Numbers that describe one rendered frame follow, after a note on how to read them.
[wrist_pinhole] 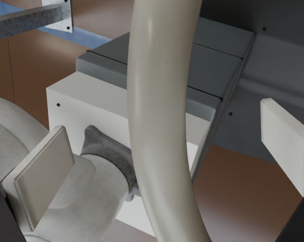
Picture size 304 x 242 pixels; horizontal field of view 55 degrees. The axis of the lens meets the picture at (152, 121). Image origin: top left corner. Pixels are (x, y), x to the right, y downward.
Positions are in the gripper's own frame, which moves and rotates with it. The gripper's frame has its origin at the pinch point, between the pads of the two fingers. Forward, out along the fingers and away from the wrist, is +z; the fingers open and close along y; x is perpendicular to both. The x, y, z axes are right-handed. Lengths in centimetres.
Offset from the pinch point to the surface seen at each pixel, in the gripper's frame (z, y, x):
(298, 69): 116, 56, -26
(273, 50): 119, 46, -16
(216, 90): 58, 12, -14
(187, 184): -3.4, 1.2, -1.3
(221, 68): 73, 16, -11
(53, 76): 172, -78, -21
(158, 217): -4.0, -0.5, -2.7
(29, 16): 135, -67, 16
